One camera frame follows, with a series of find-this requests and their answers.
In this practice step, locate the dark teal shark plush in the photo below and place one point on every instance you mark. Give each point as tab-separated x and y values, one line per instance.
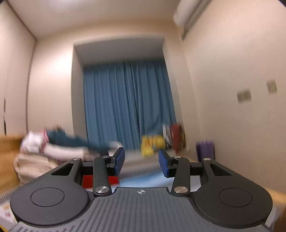
71	140

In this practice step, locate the yellow plush toy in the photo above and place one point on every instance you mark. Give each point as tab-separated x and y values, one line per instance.
159	144
147	146

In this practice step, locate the light blue folded mat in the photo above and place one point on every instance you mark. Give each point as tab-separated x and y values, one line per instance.
145	180

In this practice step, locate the red folded blanket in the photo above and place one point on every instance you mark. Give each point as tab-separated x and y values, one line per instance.
88	180

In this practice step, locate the white folded sheet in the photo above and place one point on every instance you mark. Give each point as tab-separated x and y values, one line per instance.
64	152

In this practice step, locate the pink and white folded cloth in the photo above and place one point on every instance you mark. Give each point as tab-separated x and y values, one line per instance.
33	141

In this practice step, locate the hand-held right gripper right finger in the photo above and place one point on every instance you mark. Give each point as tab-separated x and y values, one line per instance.
163	165

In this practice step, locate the blue curtain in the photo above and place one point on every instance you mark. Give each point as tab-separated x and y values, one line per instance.
111	100

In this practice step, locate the dark red plush toy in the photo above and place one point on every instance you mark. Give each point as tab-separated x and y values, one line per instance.
177	138

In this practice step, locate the wooden bed frame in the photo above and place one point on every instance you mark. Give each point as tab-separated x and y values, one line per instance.
9	156

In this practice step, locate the white rolled quilt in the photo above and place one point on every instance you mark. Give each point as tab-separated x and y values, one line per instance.
29	167

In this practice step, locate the white wardrobe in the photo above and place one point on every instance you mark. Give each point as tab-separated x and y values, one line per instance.
13	78

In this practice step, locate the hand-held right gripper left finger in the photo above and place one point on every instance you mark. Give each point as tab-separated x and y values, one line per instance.
119	160

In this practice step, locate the white air conditioner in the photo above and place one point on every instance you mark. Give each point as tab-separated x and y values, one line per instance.
190	13

